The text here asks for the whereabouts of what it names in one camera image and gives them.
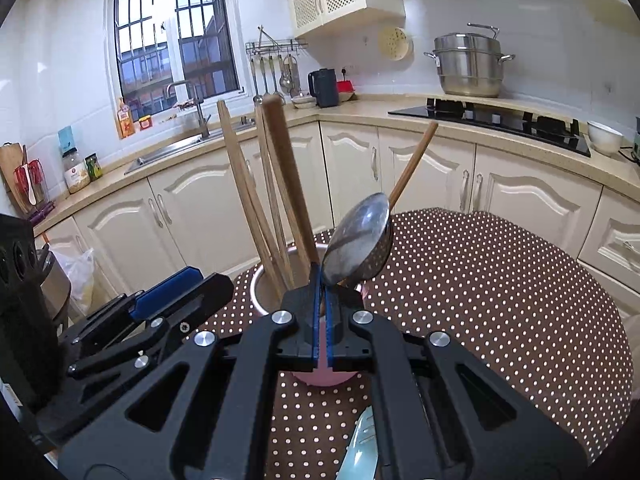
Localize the white bowl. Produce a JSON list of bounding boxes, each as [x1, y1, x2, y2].
[[586, 120, 625, 157]]

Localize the clear jar white lid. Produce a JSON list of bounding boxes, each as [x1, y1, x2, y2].
[[62, 147, 92, 195]]

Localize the wooden cutting board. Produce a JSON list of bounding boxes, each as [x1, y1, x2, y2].
[[0, 142, 32, 211]]

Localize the black electric kettle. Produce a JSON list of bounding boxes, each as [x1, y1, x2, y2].
[[307, 68, 341, 108]]

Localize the stainless steel sink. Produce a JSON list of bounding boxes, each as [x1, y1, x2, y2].
[[124, 120, 256, 177]]

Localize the beige kitchen countertop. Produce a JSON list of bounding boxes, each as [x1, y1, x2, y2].
[[30, 92, 640, 226]]

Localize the barred window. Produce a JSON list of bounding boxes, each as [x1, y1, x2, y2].
[[107, 0, 242, 121]]

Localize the pink cup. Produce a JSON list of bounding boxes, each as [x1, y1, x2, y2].
[[247, 240, 373, 388]]

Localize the orange dish soap bottle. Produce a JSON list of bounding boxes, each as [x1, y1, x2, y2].
[[116, 97, 137, 140]]

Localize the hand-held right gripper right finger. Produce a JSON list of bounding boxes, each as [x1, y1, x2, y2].
[[322, 282, 590, 480]]

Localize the round pale yellow steamer plate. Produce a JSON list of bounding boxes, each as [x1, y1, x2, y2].
[[377, 26, 415, 61]]

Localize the cream lower kitchen cabinets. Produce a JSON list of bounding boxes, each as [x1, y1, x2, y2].
[[30, 120, 640, 321]]

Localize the metal faucet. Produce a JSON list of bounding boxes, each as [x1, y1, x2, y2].
[[165, 80, 212, 142]]

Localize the white plastic bag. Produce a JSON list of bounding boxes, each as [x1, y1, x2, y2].
[[50, 247, 97, 317]]

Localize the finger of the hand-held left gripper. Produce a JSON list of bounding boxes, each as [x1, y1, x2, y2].
[[67, 274, 235, 381], [59, 267, 204, 348]]

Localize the black gas stove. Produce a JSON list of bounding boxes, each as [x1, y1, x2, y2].
[[387, 97, 592, 158]]

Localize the metal spoon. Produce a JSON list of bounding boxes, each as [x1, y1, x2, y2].
[[321, 191, 392, 311]]

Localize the red handled utensil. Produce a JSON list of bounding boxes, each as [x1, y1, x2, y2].
[[14, 159, 45, 201]]

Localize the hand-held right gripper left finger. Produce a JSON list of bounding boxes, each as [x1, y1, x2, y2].
[[57, 264, 323, 480]]

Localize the wall utensil rack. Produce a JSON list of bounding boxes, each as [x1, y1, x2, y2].
[[245, 25, 309, 58]]

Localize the light blue spatula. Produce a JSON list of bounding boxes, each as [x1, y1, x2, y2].
[[336, 405, 377, 480]]

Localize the stainless steel steamer pot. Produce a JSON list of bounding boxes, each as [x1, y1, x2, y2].
[[424, 22, 516, 98]]

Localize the hanging metal skimmer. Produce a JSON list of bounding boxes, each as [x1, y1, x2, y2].
[[280, 55, 297, 95]]

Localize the bunch of wooden chopsticks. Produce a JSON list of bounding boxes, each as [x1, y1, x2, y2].
[[254, 104, 297, 291]]

